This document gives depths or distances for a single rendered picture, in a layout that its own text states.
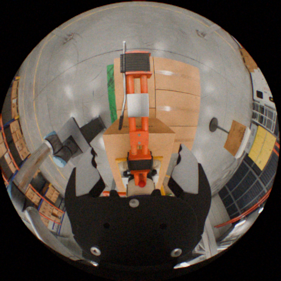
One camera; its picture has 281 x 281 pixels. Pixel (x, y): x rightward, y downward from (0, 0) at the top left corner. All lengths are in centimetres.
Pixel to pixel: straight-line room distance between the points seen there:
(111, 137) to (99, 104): 113
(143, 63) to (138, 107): 14
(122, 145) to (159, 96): 63
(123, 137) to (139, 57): 36
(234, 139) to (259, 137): 555
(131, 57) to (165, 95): 69
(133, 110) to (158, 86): 67
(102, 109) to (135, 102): 128
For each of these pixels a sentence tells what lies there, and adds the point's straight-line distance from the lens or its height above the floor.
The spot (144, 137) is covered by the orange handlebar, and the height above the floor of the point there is 115.
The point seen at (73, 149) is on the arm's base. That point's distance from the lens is 94.
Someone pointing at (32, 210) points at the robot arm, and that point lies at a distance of 66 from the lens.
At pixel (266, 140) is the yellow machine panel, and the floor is 174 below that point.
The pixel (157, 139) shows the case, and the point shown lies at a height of 100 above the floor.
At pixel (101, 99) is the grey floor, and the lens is 150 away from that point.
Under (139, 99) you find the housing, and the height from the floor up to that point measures 115.
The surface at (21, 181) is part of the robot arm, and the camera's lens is 68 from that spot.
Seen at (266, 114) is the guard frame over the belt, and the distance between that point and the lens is 734.
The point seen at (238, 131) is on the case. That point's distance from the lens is 188.
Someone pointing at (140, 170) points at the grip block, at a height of 115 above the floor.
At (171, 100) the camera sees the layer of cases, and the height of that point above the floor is 54.
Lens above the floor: 138
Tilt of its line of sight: 62 degrees down
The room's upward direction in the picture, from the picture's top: 174 degrees clockwise
